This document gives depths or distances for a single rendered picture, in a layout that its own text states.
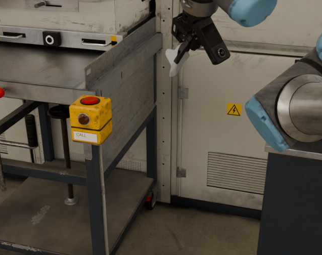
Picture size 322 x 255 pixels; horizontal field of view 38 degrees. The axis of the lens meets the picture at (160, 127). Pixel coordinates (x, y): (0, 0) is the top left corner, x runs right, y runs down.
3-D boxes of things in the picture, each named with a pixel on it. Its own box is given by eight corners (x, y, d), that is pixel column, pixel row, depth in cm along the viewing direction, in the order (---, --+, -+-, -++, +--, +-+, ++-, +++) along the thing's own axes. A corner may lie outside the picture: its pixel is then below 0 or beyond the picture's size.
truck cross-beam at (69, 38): (123, 52, 163) (122, 35, 161) (-10, 40, 178) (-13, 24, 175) (128, 48, 168) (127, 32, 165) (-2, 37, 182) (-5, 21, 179)
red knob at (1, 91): (1, 99, 141) (0, 89, 140) (-8, 98, 142) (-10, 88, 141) (9, 94, 145) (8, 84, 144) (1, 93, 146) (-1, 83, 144)
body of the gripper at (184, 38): (193, 24, 124) (198, -12, 114) (213, 44, 120) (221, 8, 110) (170, 35, 121) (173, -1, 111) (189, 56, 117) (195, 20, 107)
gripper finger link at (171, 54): (161, 65, 126) (179, 37, 121) (174, 79, 123) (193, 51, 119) (153, 64, 123) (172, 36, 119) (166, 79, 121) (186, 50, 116)
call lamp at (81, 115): (88, 128, 112) (87, 115, 110) (75, 126, 113) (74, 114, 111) (90, 126, 113) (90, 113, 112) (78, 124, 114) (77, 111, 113)
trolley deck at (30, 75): (97, 109, 138) (96, 90, 135) (-77, 87, 154) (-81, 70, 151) (162, 46, 196) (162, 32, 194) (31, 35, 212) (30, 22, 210)
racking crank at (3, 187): (-2, 192, 159) (-16, 112, 146) (3, 186, 162) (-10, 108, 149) (42, 200, 155) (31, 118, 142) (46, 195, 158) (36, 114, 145)
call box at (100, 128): (100, 146, 115) (98, 109, 110) (71, 142, 117) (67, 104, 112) (112, 132, 122) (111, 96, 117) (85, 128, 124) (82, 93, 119)
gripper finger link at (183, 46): (180, 60, 122) (198, 34, 118) (184, 65, 121) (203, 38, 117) (169, 59, 118) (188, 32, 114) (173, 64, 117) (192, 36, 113)
